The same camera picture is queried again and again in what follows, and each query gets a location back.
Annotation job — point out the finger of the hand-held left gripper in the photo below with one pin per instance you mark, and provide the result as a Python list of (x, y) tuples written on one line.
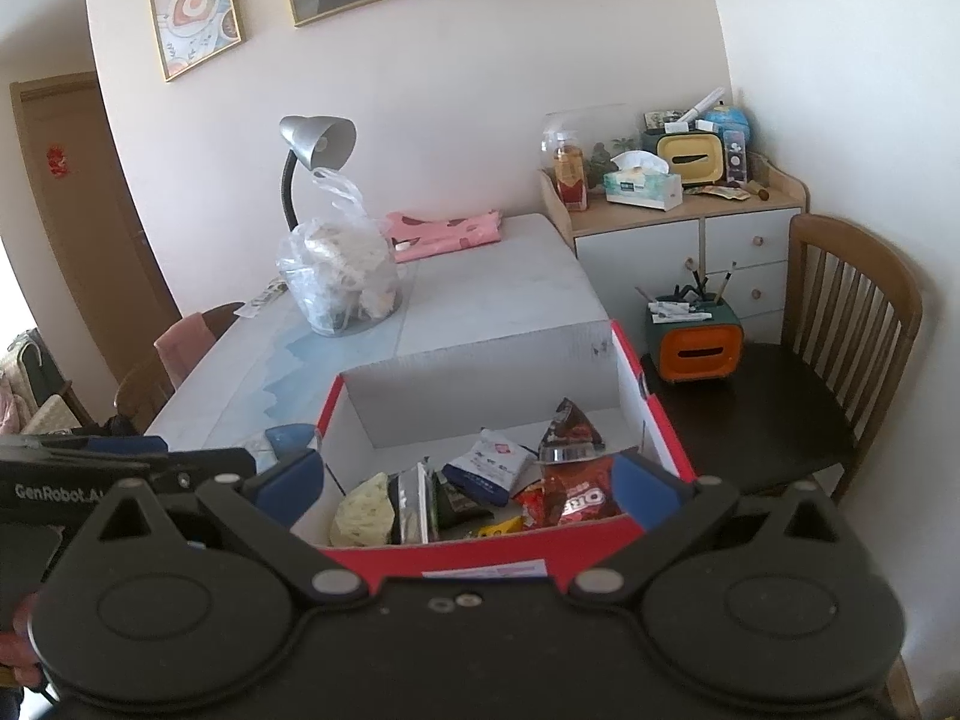
[(127, 445), (202, 465)]

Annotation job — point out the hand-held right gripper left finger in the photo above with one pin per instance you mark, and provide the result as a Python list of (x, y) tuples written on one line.
[(289, 487)]

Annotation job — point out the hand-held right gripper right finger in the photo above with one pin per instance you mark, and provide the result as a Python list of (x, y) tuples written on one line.
[(645, 491)]

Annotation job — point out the brown red cookie packet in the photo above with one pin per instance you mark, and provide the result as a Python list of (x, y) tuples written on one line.
[(577, 480)]

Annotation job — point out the cream snack packet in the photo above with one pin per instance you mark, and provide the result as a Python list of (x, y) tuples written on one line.
[(364, 514)]

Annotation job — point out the red cardboard box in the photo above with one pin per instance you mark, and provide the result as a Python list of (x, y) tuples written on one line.
[(390, 559)]

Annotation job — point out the yellow snack packet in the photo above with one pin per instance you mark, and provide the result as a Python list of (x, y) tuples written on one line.
[(501, 526)]

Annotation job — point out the light blue snack packet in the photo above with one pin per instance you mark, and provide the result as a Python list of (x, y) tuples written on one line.
[(487, 465)]

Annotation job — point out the person's left hand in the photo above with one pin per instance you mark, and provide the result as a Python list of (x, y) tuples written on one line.
[(16, 637)]

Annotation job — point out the wooden chair with towel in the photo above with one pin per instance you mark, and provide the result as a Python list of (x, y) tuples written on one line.
[(139, 397)]

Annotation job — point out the beige sofa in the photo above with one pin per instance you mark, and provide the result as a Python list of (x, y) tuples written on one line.
[(52, 405)]

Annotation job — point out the pink towel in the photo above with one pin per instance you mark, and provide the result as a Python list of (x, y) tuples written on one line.
[(184, 349)]

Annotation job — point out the wooden chair with dark seat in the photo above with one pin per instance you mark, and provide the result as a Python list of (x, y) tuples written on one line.
[(765, 405)]

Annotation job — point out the small white paper packet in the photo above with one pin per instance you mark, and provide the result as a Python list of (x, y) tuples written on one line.
[(261, 298)]

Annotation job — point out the clear plastic bag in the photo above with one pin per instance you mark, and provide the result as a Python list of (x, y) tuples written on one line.
[(337, 277)]

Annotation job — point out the white wooden cabinet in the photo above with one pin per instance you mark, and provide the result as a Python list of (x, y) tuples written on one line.
[(637, 255)]

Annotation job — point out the wooden door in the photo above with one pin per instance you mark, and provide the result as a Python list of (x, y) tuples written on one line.
[(82, 202)]

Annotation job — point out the red door decoration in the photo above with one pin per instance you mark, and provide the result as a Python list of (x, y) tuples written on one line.
[(56, 160)]

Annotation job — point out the pink cloth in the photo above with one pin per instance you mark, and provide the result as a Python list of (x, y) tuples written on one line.
[(442, 234)]

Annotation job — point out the green white tissue box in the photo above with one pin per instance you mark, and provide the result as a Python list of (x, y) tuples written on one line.
[(641, 187)]

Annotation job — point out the orange drink bottle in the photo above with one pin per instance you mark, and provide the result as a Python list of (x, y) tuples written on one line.
[(570, 180)]

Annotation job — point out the yellow green tissue holder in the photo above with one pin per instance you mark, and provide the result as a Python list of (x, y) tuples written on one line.
[(682, 157)]

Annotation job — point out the silver desk lamp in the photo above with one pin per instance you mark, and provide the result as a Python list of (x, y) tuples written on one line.
[(322, 136)]

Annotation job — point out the glass jar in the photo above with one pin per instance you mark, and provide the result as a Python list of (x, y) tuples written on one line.
[(592, 127)]

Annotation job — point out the white tube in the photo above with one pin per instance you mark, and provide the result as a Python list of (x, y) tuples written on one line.
[(697, 106)]

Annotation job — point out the gold framed food picture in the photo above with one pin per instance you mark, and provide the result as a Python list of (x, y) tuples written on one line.
[(195, 11)]

